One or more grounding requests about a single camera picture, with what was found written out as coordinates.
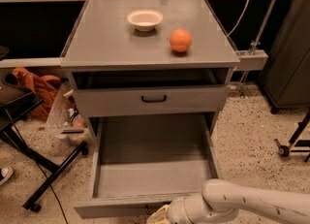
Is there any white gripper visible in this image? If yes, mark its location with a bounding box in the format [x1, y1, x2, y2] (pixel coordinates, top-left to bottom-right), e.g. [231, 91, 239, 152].
[146, 193, 238, 224]

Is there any grey drawer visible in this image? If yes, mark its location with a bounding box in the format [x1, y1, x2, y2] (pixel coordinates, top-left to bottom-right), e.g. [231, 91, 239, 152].
[74, 85, 229, 117]
[75, 113, 220, 218]

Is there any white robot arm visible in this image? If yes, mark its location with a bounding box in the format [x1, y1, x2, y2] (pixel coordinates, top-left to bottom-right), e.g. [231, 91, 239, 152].
[146, 178, 310, 224]

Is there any grey top drawer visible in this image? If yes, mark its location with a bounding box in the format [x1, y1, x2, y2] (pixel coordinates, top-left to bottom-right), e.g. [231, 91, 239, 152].
[74, 85, 229, 117]

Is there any grey drawer cabinet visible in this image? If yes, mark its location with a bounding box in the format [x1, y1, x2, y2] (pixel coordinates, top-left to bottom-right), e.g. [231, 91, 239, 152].
[61, 0, 239, 127]

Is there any clear plastic bag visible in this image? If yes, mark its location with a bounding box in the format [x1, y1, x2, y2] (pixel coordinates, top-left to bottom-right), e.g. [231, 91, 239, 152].
[46, 81, 91, 145]

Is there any black wheeled tripod base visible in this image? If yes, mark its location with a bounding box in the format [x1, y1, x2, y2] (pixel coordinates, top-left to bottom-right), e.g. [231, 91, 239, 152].
[274, 111, 310, 162]

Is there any metal pole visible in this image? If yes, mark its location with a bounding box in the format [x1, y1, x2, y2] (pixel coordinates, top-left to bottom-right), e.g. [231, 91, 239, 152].
[236, 0, 276, 98]

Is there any white sneaker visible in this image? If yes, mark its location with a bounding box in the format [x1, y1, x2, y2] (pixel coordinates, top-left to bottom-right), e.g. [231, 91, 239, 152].
[0, 166, 14, 185]

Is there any orange backpack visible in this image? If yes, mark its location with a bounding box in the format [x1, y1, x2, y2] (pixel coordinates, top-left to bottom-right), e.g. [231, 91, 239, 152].
[13, 67, 62, 121]

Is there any orange ball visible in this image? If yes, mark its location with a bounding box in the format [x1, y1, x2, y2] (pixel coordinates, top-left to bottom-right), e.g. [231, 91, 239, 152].
[170, 29, 192, 52]

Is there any black folding stand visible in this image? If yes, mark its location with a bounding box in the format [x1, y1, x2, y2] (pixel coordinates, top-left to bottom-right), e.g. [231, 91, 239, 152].
[0, 74, 88, 212]

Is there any dark grey cabinet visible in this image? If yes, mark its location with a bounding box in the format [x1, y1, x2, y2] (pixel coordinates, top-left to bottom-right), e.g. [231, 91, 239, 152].
[259, 0, 310, 114]

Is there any white paper bowl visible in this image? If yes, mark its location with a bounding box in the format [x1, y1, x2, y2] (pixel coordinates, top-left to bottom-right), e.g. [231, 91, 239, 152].
[127, 10, 164, 32]

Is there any white cable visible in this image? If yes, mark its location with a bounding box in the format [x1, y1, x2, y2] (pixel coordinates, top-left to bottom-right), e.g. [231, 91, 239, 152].
[226, 0, 252, 39]

